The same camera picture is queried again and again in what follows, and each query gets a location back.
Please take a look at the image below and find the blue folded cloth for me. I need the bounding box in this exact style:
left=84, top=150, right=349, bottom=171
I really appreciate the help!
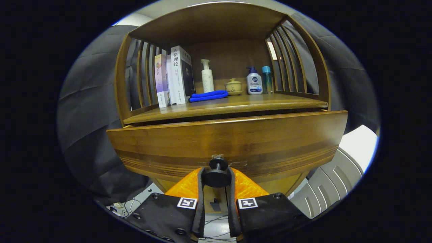
left=189, top=90, right=229, bottom=103

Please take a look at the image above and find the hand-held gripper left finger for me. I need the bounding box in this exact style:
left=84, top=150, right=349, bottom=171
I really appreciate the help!
left=126, top=166, right=206, bottom=243

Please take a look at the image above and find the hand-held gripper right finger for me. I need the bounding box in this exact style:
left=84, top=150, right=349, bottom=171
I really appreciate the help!
left=226, top=166, right=311, bottom=243

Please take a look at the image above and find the grey ribbed plastic panel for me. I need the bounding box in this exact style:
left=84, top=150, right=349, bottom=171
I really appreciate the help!
left=290, top=147, right=364, bottom=219

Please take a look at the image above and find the thin white book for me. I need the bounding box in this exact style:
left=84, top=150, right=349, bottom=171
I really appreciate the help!
left=165, top=54, right=178, bottom=105

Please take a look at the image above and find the wooden cabinet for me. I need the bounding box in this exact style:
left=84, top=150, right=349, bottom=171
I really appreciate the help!
left=114, top=2, right=331, bottom=215

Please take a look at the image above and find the teal bottle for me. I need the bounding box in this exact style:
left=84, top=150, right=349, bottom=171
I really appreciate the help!
left=262, top=66, right=273, bottom=94

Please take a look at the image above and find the purple book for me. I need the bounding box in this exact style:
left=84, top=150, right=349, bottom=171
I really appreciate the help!
left=155, top=54, right=171, bottom=108

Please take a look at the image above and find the wooden countertop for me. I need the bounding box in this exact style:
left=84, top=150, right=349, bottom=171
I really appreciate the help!
left=123, top=93, right=328, bottom=125

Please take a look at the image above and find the yellow lidded teacup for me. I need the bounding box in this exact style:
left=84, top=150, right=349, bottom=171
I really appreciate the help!
left=224, top=78, right=243, bottom=96

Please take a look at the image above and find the white bottle with blue pump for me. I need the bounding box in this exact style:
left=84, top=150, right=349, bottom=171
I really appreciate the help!
left=246, top=66, right=263, bottom=95

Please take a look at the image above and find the wooden drawer with black knob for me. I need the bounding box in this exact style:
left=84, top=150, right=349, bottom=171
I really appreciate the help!
left=106, top=110, right=349, bottom=188

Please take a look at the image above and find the thick white and black book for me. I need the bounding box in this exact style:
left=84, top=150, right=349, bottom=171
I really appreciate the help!
left=170, top=46, right=196, bottom=105

